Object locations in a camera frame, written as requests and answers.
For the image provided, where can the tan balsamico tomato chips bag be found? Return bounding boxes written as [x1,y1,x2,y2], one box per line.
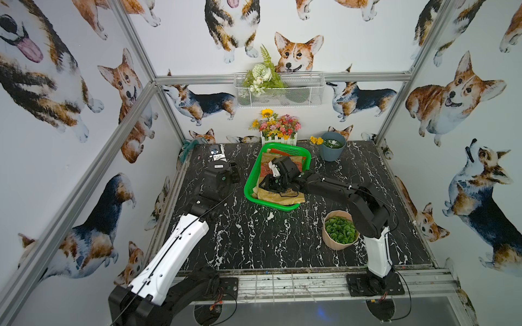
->
[253,153,305,205]

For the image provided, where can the red cream cassava chips bag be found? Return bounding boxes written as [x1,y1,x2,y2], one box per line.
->
[268,148,304,172]

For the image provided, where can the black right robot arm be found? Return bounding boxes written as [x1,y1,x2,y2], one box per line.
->
[259,156,394,296]

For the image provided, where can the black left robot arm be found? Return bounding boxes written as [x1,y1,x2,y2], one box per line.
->
[108,159,240,325]

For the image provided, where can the green plastic basket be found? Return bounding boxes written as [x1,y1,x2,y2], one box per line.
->
[243,143,311,212]

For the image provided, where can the colourful flowers in white fence planter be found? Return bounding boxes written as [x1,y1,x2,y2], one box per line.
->
[250,109,302,145]

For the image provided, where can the blue pot with yellow flowers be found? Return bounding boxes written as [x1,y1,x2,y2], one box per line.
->
[309,132,347,162]

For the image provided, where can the paper bowl of green leaves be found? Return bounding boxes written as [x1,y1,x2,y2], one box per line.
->
[322,211,360,251]

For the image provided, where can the teal green cloth item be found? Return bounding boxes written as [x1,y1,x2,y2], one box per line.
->
[178,138,207,165]

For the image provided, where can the white green artificial plant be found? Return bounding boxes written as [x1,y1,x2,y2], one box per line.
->
[242,44,288,96]

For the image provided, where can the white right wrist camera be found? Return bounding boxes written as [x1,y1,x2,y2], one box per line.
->
[269,162,281,178]

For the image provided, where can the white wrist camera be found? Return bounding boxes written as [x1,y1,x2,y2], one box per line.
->
[269,162,281,178]
[209,144,228,162]

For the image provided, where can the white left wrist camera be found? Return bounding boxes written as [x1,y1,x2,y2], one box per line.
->
[209,144,228,162]

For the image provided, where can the white wire wall basket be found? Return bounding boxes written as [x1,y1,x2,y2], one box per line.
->
[233,72,326,108]

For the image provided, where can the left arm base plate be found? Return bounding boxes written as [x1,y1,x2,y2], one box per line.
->
[181,276,239,302]

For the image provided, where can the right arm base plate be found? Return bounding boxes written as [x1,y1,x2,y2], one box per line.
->
[345,271,405,297]

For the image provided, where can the aluminium frame rails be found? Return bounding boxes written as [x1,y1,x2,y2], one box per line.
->
[0,0,453,302]

